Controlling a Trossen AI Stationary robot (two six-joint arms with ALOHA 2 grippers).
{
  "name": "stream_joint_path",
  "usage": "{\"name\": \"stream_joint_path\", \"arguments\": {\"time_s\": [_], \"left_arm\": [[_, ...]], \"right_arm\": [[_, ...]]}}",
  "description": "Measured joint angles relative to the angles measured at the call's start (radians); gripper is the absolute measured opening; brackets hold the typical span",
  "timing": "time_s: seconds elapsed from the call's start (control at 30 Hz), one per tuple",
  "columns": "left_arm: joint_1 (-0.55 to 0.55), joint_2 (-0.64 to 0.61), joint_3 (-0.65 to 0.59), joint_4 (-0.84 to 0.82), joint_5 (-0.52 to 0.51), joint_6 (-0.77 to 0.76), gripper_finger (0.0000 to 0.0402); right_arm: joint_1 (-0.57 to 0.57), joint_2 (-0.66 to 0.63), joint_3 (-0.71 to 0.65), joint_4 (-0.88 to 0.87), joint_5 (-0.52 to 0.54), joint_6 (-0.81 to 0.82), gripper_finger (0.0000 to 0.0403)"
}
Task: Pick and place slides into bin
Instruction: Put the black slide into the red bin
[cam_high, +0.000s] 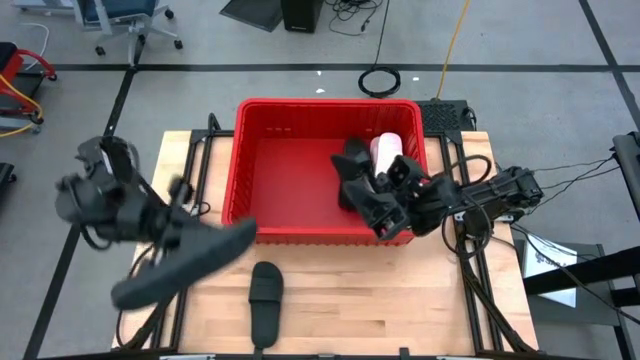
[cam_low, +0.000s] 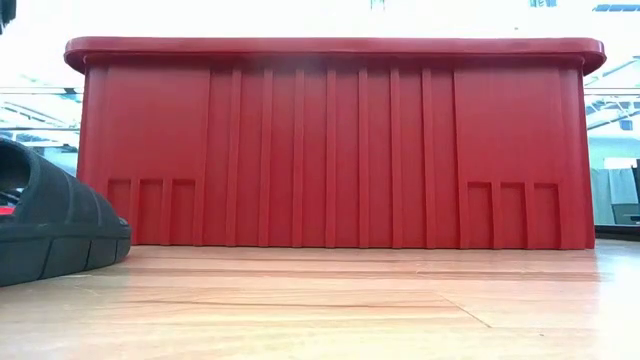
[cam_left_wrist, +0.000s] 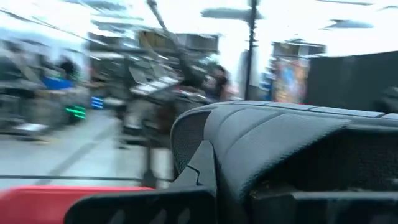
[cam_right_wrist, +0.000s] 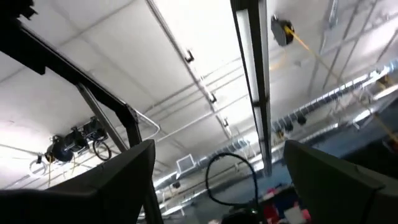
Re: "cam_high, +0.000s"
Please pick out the black aluminium table frame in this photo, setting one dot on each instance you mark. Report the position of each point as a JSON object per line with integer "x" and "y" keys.
{"x": 480, "y": 300}

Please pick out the dark floor mat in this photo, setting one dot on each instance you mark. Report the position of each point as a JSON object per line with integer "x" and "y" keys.
{"x": 252, "y": 12}

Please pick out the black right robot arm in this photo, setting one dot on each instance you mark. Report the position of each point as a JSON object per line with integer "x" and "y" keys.
{"x": 500, "y": 192}

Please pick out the red and black cart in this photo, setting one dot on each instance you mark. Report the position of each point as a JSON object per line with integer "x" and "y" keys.
{"x": 12, "y": 65}

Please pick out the black stand beam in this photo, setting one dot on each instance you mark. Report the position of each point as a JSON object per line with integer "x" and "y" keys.
{"x": 590, "y": 270}

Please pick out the black computer tower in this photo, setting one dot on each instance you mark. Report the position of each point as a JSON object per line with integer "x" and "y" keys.
{"x": 301, "y": 15}

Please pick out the dark grey side table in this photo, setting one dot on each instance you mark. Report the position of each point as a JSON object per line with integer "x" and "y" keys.
{"x": 595, "y": 312}

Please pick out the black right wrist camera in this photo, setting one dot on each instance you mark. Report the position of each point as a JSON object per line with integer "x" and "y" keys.
{"x": 405, "y": 170}

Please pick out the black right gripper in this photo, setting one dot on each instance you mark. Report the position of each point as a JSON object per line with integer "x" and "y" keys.
{"x": 382, "y": 215}

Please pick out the black camera bracket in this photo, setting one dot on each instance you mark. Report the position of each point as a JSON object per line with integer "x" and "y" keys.
{"x": 257, "y": 352}
{"x": 404, "y": 353}

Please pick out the white paper sheet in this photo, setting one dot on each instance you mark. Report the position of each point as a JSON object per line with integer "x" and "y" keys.
{"x": 547, "y": 270}

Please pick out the blue office chair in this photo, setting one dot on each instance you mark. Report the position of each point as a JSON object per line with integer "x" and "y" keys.
{"x": 125, "y": 10}

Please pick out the black floor object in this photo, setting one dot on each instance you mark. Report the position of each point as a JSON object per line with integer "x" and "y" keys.
{"x": 5, "y": 177}

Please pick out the black perforated control box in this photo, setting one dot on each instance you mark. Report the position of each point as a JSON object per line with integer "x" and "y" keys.
{"x": 445, "y": 115}

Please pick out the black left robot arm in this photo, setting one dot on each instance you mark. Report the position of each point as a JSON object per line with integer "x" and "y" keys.
{"x": 100, "y": 200}

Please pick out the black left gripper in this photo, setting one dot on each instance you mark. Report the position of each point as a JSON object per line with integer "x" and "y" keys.
{"x": 170, "y": 225}

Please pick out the red plastic bin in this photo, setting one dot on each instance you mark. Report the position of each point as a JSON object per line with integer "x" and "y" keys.
{"x": 300, "y": 175}

